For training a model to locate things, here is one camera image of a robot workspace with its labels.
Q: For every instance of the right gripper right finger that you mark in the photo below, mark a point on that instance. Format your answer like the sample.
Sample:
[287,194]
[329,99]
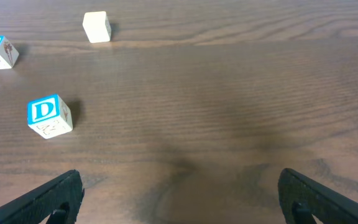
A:
[304,200]

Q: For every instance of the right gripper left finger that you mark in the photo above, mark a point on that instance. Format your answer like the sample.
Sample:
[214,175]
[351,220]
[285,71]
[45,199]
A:
[57,201]

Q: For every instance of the blue letter D block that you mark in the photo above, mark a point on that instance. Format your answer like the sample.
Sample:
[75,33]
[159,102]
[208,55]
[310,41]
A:
[49,116]

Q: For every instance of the yellow wooden block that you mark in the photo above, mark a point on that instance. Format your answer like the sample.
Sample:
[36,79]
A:
[97,27]

